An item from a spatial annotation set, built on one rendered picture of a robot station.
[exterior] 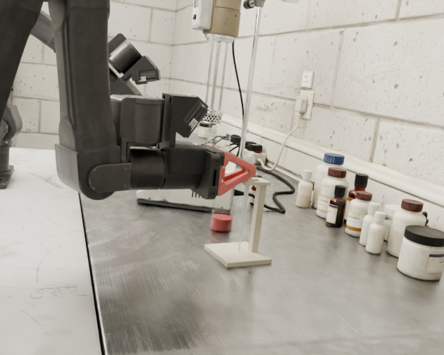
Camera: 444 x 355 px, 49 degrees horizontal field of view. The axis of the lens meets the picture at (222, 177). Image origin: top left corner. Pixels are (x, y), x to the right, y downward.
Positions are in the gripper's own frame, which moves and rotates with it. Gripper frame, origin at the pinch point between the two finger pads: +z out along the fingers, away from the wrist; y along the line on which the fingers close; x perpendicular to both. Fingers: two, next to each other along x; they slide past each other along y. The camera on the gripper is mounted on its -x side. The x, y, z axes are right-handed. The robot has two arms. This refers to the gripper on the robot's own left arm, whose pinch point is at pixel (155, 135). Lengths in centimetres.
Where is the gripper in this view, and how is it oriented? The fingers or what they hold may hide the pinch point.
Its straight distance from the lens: 111.3
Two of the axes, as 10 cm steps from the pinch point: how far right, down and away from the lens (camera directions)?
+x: -7.4, 6.5, 1.7
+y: 0.5, -1.9, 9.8
